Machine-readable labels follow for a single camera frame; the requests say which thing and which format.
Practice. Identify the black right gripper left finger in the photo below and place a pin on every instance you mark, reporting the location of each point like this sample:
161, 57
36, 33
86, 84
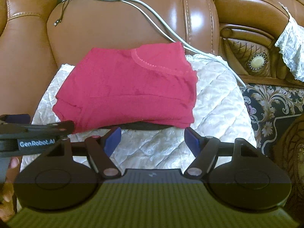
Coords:
100, 149

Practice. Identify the brown leather sofa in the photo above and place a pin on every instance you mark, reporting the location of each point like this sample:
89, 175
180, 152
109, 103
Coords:
38, 36

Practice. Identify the person's left hand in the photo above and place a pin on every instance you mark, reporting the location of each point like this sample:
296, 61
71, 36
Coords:
7, 191

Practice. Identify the red garment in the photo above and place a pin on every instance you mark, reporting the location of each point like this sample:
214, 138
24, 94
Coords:
153, 83

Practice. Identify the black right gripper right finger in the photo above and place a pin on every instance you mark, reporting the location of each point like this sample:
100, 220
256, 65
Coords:
205, 151

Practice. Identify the floral patterned carpet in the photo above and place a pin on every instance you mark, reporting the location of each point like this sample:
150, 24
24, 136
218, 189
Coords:
276, 115

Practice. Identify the white lace armrest cover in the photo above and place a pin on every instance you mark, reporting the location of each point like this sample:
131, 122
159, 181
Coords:
290, 44

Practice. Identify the white quilted seat cover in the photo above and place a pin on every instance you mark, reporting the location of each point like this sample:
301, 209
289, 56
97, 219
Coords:
219, 112

